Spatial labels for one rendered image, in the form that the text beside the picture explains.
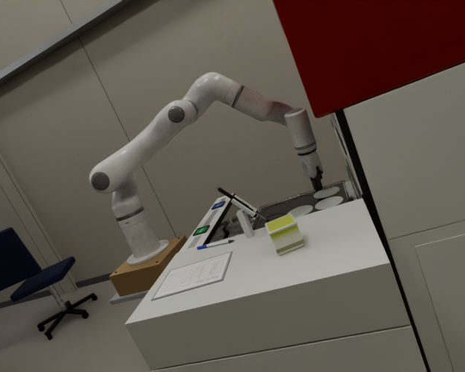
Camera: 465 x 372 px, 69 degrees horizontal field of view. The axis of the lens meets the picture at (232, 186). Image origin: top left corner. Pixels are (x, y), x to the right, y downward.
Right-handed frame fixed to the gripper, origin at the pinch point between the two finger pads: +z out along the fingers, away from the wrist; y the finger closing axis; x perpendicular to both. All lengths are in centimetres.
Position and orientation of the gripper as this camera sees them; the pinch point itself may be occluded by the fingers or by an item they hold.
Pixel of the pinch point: (317, 184)
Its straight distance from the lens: 139.9
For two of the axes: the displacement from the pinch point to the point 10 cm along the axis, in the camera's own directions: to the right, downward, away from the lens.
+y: 2.8, 2.6, -9.2
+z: 3.5, 8.7, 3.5
